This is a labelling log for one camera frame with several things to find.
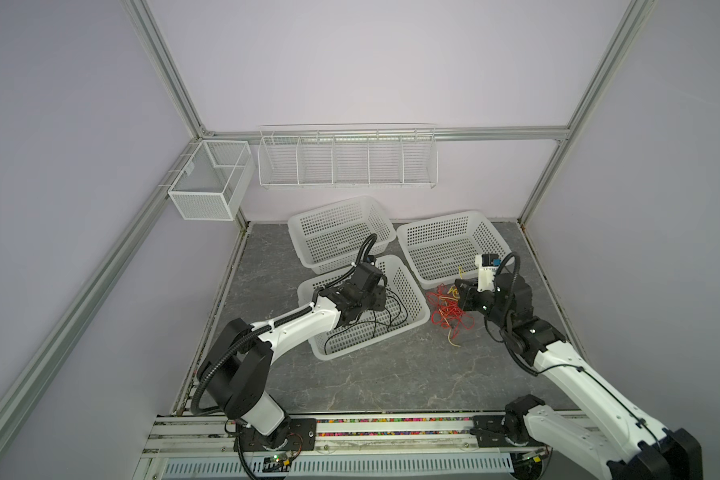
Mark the wire mesh wall shelf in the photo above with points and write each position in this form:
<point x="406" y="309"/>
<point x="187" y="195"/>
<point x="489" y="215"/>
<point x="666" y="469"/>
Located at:
<point x="348" y="156"/>

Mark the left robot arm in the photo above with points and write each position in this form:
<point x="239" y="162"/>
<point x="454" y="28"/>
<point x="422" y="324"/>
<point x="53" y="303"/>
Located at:
<point x="232" y="378"/>

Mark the white basket back left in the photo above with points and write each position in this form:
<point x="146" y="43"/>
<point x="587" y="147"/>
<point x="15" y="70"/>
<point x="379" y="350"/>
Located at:
<point x="328" y="238"/>

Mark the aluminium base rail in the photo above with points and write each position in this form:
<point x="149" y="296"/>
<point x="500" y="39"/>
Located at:
<point x="341" y="433"/>

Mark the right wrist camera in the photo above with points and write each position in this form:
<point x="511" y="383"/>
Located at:
<point x="487" y="265"/>

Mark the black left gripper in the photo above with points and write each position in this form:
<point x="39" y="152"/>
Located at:
<point x="380" y="298"/>

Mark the white mesh wall box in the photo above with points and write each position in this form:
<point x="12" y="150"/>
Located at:
<point x="213" y="181"/>

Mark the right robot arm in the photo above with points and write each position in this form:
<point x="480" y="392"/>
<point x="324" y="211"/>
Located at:
<point x="629" y="443"/>

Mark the white basket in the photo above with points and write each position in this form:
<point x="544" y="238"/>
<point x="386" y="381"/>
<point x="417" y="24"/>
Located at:
<point x="328" y="238"/>
<point x="406" y="309"/>
<point x="442" y="249"/>

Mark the green circuit board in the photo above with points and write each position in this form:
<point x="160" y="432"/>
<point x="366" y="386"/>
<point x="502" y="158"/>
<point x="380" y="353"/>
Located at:
<point x="276" y="464"/>

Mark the white basket back right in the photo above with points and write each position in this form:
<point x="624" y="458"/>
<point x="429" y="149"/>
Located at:
<point x="442" y="249"/>

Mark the white basket front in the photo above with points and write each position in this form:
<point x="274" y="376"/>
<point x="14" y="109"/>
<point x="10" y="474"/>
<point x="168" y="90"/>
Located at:
<point x="406" y="309"/>

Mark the white vented cable duct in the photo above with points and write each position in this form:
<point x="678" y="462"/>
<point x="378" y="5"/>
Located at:
<point x="345" y="466"/>

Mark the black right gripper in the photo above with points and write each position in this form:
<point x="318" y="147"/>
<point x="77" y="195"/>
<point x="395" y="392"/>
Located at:
<point x="468" y="294"/>

